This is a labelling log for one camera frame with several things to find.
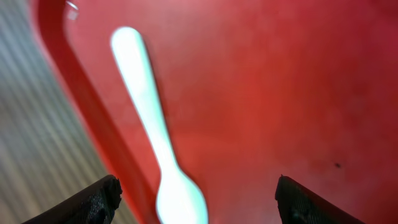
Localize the white plastic spoon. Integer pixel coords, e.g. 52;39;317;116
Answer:
111;27;208;224

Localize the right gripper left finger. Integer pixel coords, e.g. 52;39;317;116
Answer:
23;175;122;224

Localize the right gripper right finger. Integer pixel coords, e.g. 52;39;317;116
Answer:
275;175;364;224

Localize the red plastic tray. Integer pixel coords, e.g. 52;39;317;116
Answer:
30;0;397;223

